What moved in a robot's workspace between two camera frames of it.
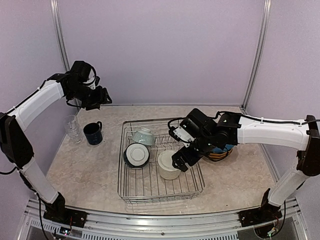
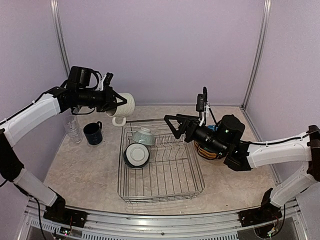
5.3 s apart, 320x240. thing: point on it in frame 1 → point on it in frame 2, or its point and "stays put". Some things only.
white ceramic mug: (166, 169) → (120, 113)
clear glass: (71, 125) stays put
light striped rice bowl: (144, 136) stays put
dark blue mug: (93, 133) stays put
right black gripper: (191, 159) → (192, 122)
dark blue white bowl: (136, 155) stays put
